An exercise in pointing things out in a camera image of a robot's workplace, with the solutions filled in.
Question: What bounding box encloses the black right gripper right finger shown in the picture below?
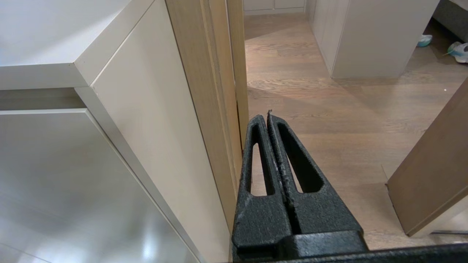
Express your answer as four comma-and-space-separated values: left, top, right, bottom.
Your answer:
267, 111, 365, 235

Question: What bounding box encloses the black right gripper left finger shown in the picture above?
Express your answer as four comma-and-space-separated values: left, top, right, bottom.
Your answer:
231, 114, 294, 262

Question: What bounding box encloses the brown wooden door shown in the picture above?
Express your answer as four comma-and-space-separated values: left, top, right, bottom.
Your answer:
386, 79, 468, 238

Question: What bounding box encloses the white cabinet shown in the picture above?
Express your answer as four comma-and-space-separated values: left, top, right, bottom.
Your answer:
0, 0, 234, 263

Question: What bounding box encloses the white and teal sneaker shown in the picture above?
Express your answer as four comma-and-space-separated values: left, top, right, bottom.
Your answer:
444, 41, 468, 64

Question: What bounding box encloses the light wooden door frame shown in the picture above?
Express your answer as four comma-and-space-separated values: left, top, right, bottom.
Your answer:
166, 0, 250, 229

